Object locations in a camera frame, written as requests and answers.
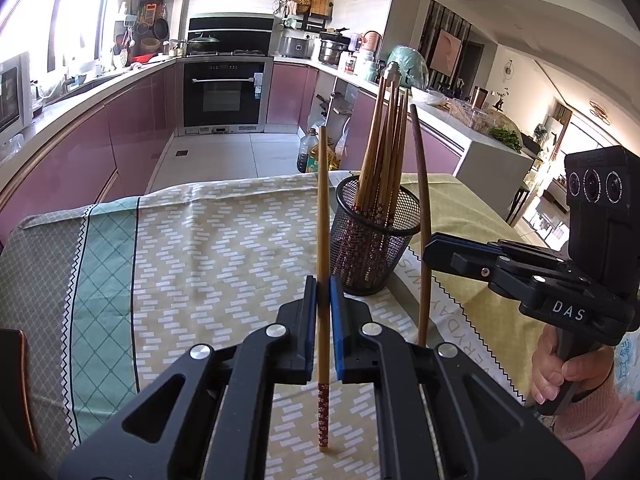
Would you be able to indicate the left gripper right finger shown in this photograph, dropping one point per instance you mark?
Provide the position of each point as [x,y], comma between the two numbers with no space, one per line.
[439,415]

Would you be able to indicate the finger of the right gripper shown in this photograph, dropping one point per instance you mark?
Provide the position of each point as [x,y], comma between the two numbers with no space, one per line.
[445,253]
[506,248]

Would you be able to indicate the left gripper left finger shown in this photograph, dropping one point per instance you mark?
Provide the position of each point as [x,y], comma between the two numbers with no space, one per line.
[207,416]

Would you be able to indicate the dark bamboo chopstick four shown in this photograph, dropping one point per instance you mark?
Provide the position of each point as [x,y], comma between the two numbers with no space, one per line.
[426,228]

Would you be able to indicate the black mesh utensil holder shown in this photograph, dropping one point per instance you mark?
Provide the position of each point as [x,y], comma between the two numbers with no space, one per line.
[364,252]

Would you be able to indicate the bamboo chopstick six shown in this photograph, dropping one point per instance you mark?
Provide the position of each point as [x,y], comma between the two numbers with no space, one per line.
[397,153]

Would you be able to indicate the bamboo chopstick seven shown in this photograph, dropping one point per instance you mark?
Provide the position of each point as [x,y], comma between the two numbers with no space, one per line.
[323,302]

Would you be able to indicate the lone bamboo chopstick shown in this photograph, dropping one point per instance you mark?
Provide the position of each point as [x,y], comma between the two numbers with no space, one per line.
[372,145]

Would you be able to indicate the bamboo chopstick five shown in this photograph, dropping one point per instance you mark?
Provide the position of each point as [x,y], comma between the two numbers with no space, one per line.
[394,148]

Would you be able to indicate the bamboo chopstick three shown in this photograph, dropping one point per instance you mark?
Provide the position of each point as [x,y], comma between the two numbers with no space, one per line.
[389,150]

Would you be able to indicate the bamboo chopstick two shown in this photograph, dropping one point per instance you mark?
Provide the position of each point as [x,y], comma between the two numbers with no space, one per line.
[375,183]

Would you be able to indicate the kitchen window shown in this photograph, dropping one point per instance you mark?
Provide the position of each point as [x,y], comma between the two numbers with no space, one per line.
[58,35]

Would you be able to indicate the right human hand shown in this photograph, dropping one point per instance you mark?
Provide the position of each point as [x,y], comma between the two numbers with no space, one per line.
[549,372]

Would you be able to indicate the yellow green cloth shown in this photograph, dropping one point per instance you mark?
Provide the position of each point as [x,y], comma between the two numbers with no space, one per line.
[487,327]

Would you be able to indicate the green vegetables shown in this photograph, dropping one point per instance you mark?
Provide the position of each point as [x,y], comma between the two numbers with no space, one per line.
[510,138]

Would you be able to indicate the cooking oil bottle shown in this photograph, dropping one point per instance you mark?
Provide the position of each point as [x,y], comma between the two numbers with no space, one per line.
[306,160]

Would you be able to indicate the green plastic bag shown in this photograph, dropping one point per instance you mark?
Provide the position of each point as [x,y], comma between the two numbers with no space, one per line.
[412,69]

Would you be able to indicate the wooden chair back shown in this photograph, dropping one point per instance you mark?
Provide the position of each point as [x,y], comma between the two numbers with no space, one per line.
[14,391]

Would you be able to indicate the pink kettle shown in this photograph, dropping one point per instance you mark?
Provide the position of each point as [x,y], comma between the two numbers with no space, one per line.
[370,41]

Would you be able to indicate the pink right base cabinets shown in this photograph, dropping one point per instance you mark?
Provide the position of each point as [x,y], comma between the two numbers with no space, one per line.
[297,86]

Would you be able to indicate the pink base cabinets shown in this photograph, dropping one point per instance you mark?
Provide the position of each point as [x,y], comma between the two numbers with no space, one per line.
[102,145]
[297,86]

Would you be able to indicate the steel stock pot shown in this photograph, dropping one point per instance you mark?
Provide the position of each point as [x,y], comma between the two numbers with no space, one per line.
[331,48]

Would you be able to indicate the silver rice cooker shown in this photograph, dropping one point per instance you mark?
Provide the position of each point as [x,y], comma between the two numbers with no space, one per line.
[296,47]

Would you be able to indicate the pink left base cabinets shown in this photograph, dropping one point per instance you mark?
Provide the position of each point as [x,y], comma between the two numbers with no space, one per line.
[102,145]

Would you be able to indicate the black built-in oven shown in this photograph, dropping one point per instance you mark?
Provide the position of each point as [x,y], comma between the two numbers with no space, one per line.
[224,94]

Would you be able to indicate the black range hood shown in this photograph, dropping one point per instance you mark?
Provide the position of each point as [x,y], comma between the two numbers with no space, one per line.
[238,33]

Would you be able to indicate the black wok on stove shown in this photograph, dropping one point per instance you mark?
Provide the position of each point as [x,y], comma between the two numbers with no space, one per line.
[201,45]

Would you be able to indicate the hanging frying pan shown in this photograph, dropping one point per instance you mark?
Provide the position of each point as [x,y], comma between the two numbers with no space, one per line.
[160,28]

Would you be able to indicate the white microwave oven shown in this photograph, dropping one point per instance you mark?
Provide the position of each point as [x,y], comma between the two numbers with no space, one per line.
[16,99]

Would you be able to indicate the wall picture frame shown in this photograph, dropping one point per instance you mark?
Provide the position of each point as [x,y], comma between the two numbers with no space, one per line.
[446,53]

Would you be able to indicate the black wall shelf rack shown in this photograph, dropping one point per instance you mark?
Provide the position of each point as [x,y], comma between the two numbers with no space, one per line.
[306,15]

